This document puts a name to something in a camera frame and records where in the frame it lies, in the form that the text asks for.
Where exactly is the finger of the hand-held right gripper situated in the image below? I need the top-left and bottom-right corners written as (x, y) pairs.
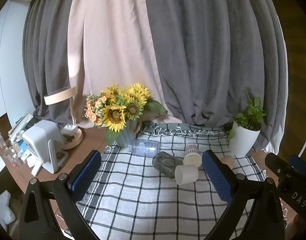
top-left (265, 153), bottom-right (297, 188)
top-left (290, 154), bottom-right (306, 177)

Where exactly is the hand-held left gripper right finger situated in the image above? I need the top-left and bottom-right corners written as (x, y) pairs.
top-left (201, 149), bottom-right (286, 240)

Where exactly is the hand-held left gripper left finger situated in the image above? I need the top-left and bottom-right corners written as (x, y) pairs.
top-left (19, 150), bottom-right (102, 240)

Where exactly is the pink cup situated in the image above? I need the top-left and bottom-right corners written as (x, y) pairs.
top-left (221, 155), bottom-right (235, 170)

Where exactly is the printed paper cup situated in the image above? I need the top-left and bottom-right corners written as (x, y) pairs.
top-left (183, 144), bottom-right (202, 167)

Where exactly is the white paper cup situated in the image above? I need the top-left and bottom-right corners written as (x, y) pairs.
top-left (174, 164), bottom-right (199, 185)

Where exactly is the grey glass cup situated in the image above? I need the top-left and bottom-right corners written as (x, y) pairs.
top-left (152, 152), bottom-right (184, 179)

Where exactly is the clear plastic cup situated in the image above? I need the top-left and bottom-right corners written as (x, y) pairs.
top-left (128, 139), bottom-right (160, 158)

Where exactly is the white plant pot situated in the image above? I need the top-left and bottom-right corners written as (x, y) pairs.
top-left (228, 121), bottom-right (261, 157)

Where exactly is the ribbed blue-grey vase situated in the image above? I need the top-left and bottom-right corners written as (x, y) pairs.
top-left (115, 120), bottom-right (139, 147)

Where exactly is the white boxy device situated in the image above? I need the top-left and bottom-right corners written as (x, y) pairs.
top-left (22, 120), bottom-right (68, 174)

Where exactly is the green leafy plant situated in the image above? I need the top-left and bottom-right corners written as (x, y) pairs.
top-left (226, 92), bottom-right (267, 140)

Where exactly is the checkered tablecloth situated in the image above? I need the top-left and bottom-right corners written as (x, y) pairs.
top-left (75, 122), bottom-right (268, 240)

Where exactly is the sunflower bouquet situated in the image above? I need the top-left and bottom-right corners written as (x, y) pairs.
top-left (84, 83), bottom-right (168, 146)

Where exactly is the clear plastic container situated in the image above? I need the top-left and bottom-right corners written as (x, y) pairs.
top-left (4, 146), bottom-right (26, 167)

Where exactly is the beige desk lamp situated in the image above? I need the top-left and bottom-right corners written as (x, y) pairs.
top-left (44, 86), bottom-right (83, 150)

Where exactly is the row of books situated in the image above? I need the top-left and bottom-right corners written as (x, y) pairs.
top-left (8, 112), bottom-right (33, 142)

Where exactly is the striped star cushion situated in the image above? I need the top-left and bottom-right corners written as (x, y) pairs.
top-left (0, 190), bottom-right (16, 232)

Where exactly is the grey curtain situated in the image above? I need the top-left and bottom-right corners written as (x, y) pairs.
top-left (143, 0), bottom-right (288, 154)
top-left (23, 0), bottom-right (86, 127)

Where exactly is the pink curtain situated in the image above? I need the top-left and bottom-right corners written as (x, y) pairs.
top-left (67, 0), bottom-right (177, 130)

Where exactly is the white cabinet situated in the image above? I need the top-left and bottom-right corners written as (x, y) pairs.
top-left (0, 0), bottom-right (36, 122)

